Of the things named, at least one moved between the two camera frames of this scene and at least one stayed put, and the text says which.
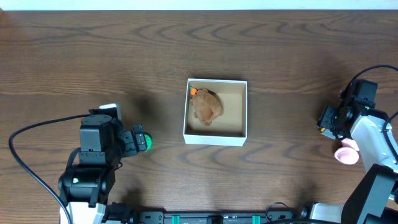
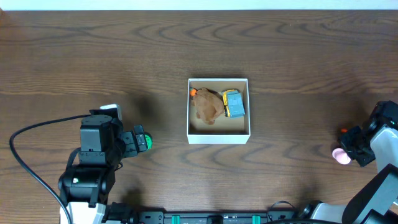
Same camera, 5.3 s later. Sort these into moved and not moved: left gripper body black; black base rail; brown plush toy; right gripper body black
Moved: right gripper body black
Not moved: black base rail; left gripper body black; brown plush toy
